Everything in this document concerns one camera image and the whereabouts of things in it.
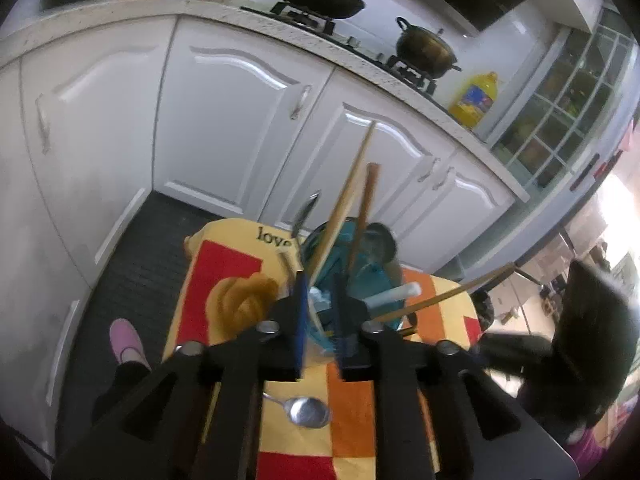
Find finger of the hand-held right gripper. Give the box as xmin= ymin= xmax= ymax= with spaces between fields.
xmin=475 ymin=334 xmax=553 ymax=376

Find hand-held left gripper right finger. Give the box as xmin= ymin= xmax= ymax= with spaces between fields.
xmin=333 ymin=273 xmax=582 ymax=480

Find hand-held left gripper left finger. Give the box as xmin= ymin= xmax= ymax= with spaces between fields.
xmin=51 ymin=271 xmax=308 ymax=480

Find floral cup teal inside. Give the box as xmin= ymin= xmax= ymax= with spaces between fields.
xmin=299 ymin=216 xmax=405 ymax=358

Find metal spoon white handle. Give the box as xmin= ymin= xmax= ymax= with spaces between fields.
xmin=361 ymin=281 xmax=424 ymax=312

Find dark wooden chopstick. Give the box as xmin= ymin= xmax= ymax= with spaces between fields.
xmin=372 ymin=262 xmax=518 ymax=325
xmin=346 ymin=162 xmax=381 ymax=273

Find orange yellow red tablecloth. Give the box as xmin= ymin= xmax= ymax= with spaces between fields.
xmin=165 ymin=217 xmax=483 ymax=480

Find white cabinet door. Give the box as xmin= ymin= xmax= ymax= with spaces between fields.
xmin=0 ymin=60 xmax=98 ymax=461
xmin=19 ymin=16 xmax=177 ymax=286
xmin=260 ymin=67 xmax=457 ymax=258
xmin=152 ymin=16 xmax=335 ymax=223
xmin=395 ymin=152 xmax=517 ymax=273

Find dark floor mat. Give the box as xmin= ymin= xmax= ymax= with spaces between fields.
xmin=55 ymin=190 xmax=236 ymax=441

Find pink slipper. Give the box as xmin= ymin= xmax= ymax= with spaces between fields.
xmin=109 ymin=317 xmax=151 ymax=372

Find person's leg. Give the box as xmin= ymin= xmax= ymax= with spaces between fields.
xmin=92 ymin=360 xmax=151 ymax=426

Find yellow oil bottle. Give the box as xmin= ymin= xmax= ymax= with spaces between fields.
xmin=447 ymin=71 xmax=501 ymax=131

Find brass cooking pot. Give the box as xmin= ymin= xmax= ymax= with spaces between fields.
xmin=395 ymin=16 xmax=463 ymax=80

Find gas stove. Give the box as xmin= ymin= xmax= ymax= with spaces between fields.
xmin=240 ymin=0 xmax=443 ymax=98

